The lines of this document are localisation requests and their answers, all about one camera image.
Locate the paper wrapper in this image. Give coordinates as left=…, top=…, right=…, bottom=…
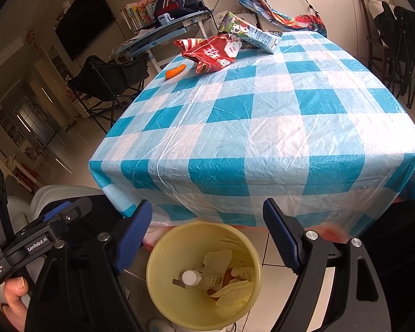
left=211, top=267, right=256, bottom=308

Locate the person's left hand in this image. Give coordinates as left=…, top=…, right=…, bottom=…
left=2, top=277, right=28, bottom=331

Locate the white bag on chair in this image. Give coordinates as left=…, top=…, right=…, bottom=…
left=368, top=0, right=395, bottom=19

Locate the black trousers leg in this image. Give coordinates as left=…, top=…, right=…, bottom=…
left=25, top=195, right=143, bottom=331

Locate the milk carton with cow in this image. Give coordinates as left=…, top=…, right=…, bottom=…
left=219, top=12, right=280, bottom=54

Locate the white wall cabinet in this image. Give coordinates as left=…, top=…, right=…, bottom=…
left=240, top=0, right=388, bottom=63

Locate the orange peel long piece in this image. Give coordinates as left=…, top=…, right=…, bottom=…
left=207, top=268, right=233, bottom=296

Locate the blue white checkered tablecloth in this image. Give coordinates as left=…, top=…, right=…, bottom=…
left=89, top=32, right=415, bottom=238

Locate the dark blue red backpack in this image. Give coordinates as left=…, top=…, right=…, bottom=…
left=154, top=0, right=207, bottom=19

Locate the black wall television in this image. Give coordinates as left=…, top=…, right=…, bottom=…
left=55, top=0, right=115, bottom=61

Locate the small blue device on desk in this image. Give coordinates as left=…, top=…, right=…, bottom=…
left=157, top=13, right=174, bottom=25

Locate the wooden chair with black clothes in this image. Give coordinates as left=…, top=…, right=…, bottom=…
left=360, top=0, right=415, bottom=109

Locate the small orange peel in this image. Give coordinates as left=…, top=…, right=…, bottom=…
left=165, top=64, right=186, bottom=80

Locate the blue white study desk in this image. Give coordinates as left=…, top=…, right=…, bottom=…
left=109, top=9, right=212, bottom=74

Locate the colourful hanging bag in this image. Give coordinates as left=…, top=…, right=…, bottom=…
left=239, top=0, right=328, bottom=38

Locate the yellow plastic trash bucket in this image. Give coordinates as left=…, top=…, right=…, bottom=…
left=146, top=221, right=261, bottom=331

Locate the clear plastic bottle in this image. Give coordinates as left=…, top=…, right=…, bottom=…
left=181, top=263, right=227, bottom=291

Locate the red snack bag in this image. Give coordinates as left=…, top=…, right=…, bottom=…
left=174, top=33, right=242, bottom=75

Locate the row of books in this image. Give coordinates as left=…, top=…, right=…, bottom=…
left=120, top=2, right=157, bottom=32

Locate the pink plush toy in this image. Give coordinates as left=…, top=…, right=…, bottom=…
left=138, top=0, right=157, bottom=6

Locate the black folding camping chair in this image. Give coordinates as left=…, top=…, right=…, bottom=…
left=67, top=54, right=149, bottom=130

